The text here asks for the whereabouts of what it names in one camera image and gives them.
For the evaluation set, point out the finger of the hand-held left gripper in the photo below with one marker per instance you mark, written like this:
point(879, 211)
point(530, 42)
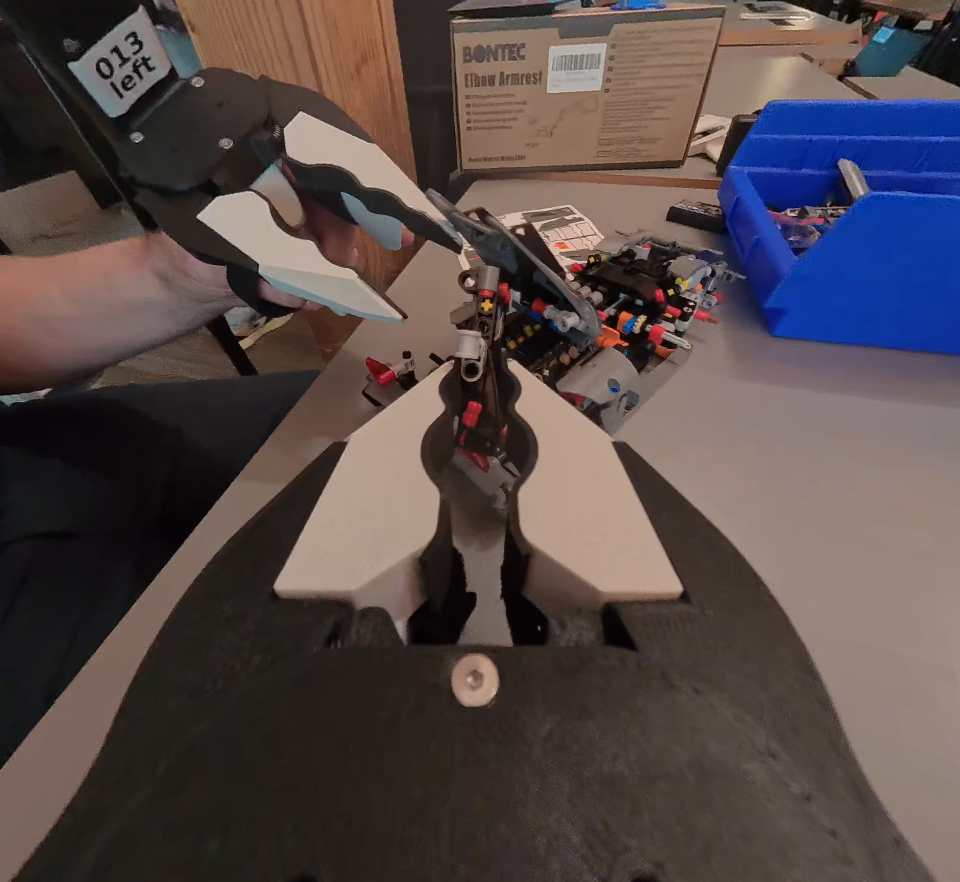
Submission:
point(337, 146)
point(262, 236)

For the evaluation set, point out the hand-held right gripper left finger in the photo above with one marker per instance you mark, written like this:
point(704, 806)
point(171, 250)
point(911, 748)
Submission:
point(360, 514)

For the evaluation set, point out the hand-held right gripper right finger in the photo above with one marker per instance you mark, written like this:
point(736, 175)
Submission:
point(592, 514)

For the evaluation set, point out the small black lego assembly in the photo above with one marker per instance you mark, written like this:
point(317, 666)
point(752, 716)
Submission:
point(487, 372)

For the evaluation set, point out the large grey lego model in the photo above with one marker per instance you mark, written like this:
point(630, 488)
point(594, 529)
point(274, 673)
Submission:
point(622, 312)

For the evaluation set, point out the person's left forearm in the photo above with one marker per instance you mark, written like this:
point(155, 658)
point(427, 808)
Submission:
point(75, 312)

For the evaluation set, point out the lego sticker sheet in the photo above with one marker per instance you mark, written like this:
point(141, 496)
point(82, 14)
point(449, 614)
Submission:
point(555, 229)

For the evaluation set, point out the person's left hand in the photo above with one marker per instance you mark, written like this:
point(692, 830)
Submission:
point(195, 297)

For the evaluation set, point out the wooden pillar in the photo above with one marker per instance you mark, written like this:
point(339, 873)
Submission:
point(300, 56)

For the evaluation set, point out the brown cardboard box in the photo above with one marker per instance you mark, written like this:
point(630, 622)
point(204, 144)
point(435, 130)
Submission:
point(585, 94)

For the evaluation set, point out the small black flat box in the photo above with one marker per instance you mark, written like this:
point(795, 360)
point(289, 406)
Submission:
point(694, 215)

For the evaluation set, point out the blue storage bin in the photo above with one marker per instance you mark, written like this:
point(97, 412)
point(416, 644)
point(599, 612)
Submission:
point(862, 274)

